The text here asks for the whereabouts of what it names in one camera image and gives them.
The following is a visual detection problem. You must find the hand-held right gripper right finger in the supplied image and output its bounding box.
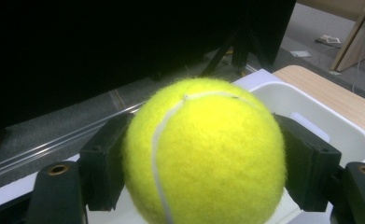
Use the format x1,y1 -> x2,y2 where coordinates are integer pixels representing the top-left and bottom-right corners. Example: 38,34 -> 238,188
273,113 -> 343,214

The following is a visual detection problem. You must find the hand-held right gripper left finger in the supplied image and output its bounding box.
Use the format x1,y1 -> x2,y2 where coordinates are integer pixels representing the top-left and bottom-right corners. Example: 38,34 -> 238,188
77,112 -> 135,213

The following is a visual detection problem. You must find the white plastic bin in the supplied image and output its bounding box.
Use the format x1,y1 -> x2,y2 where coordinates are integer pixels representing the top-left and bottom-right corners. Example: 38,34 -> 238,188
273,64 -> 365,142
86,81 -> 365,224

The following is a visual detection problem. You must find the yellow tennis ball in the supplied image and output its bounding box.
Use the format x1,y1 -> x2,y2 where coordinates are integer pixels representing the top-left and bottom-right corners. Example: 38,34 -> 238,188
121,77 -> 288,224

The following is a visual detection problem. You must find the white power strip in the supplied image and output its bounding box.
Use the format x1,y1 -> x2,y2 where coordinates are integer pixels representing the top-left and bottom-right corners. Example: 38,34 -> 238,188
315,34 -> 342,49

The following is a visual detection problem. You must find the light wooden shelf unit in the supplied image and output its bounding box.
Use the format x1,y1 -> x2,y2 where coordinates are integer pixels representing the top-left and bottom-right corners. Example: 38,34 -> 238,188
296,0 -> 365,73

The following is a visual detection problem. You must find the black tripod stand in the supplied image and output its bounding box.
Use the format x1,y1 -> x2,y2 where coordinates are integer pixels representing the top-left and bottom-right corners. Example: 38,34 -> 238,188
198,27 -> 275,78

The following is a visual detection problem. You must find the metal floor rail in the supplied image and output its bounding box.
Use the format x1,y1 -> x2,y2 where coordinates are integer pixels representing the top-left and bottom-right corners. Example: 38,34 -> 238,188
0,102 -> 148,185

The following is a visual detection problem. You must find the white floor cable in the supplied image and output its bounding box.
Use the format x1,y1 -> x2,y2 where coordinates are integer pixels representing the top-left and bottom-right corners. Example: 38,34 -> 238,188
350,18 -> 365,94

